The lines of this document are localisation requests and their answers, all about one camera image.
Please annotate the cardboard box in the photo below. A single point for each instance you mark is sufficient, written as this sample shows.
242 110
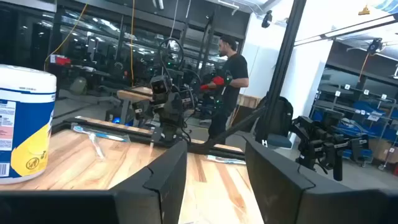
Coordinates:
382 151

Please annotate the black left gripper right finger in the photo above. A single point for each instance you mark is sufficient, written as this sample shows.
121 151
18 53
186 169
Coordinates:
273 186

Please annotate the disinfecting wipes canister white lid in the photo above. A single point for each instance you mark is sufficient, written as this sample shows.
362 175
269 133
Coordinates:
28 124

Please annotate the yellow ceiling tag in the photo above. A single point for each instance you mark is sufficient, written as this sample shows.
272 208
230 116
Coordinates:
363 11

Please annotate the white ceiling light bar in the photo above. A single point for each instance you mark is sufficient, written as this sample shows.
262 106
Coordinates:
357 28

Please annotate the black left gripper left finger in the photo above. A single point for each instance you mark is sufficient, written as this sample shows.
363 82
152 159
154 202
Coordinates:
161 186

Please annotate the black backpack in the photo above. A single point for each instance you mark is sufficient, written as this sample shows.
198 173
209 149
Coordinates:
284 118

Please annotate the grey-green bag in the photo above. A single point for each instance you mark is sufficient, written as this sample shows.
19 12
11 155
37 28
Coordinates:
78 86

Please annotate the black computer tower blue light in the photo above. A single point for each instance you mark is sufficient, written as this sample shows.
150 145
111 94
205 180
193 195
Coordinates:
116 119

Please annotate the person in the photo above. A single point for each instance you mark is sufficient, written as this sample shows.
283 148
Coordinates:
233 71

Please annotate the orange toothbrush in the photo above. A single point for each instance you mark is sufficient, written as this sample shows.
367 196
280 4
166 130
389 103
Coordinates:
96 146

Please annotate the red glove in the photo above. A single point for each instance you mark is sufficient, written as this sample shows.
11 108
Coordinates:
218 81
204 87

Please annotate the metal rack with blue bins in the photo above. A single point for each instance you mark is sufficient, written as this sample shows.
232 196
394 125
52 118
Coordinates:
357 109

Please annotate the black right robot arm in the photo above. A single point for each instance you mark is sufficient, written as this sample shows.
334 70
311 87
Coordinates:
186 98

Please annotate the black wall camera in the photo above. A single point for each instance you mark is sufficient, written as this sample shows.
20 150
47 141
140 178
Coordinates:
266 19

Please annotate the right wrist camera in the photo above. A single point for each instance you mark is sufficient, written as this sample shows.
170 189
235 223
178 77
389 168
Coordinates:
160 88

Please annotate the red sign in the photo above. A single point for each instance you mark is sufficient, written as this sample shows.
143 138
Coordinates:
60 60

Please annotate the black ceiling camera pod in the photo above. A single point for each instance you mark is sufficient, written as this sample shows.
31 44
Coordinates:
374 45

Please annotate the idle black robot arm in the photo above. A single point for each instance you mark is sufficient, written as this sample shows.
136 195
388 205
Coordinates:
323 146

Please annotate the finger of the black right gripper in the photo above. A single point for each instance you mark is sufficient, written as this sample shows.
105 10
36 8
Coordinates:
171 133
156 135

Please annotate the office chair blue seat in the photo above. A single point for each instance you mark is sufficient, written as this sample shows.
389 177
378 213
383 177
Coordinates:
280 140

